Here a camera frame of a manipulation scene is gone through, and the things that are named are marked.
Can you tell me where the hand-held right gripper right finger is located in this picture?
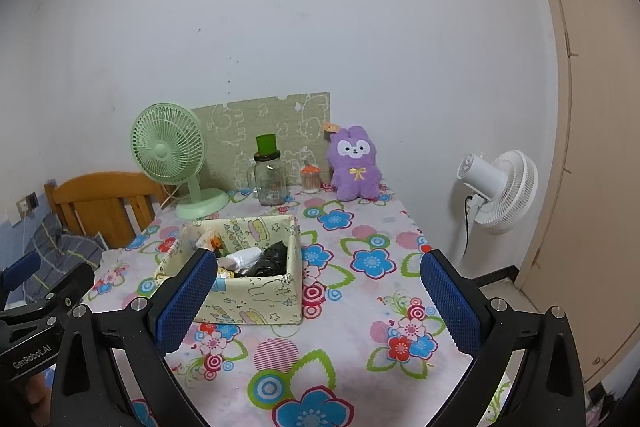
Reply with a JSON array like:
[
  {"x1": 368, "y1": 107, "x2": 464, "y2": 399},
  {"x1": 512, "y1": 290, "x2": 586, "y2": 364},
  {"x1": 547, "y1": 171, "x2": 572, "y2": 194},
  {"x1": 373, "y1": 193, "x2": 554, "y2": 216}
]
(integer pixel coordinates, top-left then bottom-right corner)
[{"x1": 420, "y1": 249, "x2": 586, "y2": 427}]

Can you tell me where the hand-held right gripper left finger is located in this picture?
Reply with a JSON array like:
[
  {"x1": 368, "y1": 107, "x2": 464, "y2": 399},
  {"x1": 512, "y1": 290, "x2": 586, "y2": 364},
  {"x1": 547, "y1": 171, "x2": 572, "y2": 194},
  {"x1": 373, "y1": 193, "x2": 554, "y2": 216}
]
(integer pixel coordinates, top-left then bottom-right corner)
[{"x1": 50, "y1": 248, "x2": 219, "y2": 427}]

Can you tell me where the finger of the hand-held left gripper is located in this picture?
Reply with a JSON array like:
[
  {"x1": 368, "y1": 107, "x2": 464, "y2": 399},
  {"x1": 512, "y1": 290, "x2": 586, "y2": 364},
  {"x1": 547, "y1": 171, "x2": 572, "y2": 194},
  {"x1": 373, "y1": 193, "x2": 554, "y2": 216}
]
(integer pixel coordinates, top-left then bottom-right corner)
[
  {"x1": 42, "y1": 263, "x2": 96, "y2": 309},
  {"x1": 0, "y1": 252, "x2": 42, "y2": 295}
]

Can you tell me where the white cloth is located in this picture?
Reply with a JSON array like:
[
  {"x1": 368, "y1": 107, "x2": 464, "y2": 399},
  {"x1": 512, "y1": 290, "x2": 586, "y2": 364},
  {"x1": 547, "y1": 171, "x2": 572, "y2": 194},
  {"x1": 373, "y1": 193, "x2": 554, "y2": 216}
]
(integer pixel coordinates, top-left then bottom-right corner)
[{"x1": 217, "y1": 248, "x2": 264, "y2": 273}]

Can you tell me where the yellow cartoon print storage box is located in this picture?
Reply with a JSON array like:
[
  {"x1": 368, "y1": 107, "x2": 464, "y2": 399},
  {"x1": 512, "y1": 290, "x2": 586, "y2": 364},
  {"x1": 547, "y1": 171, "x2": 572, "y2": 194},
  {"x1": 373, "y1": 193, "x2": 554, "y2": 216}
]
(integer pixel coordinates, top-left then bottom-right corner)
[{"x1": 152, "y1": 214, "x2": 304, "y2": 325}]

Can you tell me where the black bag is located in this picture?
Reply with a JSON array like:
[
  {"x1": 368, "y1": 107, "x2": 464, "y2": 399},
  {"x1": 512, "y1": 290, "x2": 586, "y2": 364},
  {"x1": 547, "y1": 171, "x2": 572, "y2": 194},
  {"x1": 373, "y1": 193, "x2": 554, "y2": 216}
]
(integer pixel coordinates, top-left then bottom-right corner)
[{"x1": 244, "y1": 242, "x2": 291, "y2": 279}]

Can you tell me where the grey plaid blanket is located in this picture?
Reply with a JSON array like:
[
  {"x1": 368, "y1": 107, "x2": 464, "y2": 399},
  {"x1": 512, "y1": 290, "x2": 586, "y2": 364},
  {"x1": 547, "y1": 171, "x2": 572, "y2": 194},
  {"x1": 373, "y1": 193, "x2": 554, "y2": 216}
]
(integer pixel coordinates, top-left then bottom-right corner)
[{"x1": 20, "y1": 213, "x2": 106, "y2": 303}]

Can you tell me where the white standing fan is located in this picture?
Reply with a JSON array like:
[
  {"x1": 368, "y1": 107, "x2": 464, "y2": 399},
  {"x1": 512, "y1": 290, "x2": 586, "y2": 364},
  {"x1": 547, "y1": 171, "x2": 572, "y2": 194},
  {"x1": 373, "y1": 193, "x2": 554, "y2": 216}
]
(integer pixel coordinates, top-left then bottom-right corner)
[{"x1": 452, "y1": 149, "x2": 540, "y2": 264}]

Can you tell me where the glass jar with green lid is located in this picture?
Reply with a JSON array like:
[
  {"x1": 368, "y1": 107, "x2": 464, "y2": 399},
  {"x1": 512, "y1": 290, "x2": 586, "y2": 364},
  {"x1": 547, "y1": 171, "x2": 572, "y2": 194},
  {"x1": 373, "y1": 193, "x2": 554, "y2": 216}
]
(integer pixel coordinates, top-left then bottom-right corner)
[{"x1": 247, "y1": 134, "x2": 288, "y2": 206}]

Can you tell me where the green desk fan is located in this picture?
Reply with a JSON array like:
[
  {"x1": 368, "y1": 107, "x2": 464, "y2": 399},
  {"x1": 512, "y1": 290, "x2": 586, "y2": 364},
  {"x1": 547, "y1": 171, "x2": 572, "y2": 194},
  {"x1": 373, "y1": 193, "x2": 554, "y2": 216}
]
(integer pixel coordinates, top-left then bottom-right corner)
[{"x1": 131, "y1": 103, "x2": 230, "y2": 220}]

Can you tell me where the purple plush rabbit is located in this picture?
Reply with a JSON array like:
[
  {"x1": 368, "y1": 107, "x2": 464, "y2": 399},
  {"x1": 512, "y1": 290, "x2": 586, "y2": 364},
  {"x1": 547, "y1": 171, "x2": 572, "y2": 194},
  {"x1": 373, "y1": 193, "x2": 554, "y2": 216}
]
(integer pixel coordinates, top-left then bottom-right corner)
[{"x1": 322, "y1": 122, "x2": 385, "y2": 202}]

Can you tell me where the small jar with orange lid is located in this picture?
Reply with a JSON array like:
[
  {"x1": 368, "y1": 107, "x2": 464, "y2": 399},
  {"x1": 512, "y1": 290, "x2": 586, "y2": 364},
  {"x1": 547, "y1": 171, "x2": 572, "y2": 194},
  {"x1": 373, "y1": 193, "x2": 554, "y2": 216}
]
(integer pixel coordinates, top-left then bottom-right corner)
[{"x1": 300, "y1": 163, "x2": 321, "y2": 194}]

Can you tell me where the green printed cardboard panel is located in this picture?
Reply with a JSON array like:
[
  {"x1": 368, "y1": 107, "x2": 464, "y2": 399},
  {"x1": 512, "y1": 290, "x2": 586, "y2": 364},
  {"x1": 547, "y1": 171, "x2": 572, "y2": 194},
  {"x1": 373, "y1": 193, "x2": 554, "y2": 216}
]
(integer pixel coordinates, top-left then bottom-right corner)
[{"x1": 191, "y1": 92, "x2": 331, "y2": 192}]

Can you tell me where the beige wooden door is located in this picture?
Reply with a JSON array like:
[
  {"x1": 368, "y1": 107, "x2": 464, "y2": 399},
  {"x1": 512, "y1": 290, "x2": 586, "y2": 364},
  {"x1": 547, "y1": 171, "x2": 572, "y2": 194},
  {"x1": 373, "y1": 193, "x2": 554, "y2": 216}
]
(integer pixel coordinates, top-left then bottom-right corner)
[{"x1": 515, "y1": 0, "x2": 640, "y2": 388}]

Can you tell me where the white fan power cable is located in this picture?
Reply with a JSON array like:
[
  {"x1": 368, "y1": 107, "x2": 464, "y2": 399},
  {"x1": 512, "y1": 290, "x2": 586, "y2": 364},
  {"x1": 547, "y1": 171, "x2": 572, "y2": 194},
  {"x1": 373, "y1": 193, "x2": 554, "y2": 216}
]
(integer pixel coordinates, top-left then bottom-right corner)
[{"x1": 159, "y1": 183, "x2": 180, "y2": 211}]

